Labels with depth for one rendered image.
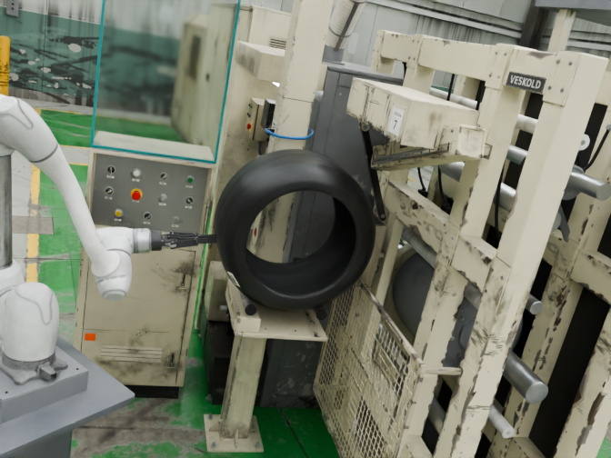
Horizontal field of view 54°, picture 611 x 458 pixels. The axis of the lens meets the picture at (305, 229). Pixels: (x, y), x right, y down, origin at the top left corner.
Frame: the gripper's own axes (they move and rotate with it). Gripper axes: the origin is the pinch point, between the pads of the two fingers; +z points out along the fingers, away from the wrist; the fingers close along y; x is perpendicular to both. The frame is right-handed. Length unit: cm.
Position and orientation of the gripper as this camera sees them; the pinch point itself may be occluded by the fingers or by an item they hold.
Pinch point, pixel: (206, 238)
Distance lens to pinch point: 224.1
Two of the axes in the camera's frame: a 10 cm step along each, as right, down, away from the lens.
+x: -0.5, 9.4, 3.4
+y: -2.3, -3.4, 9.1
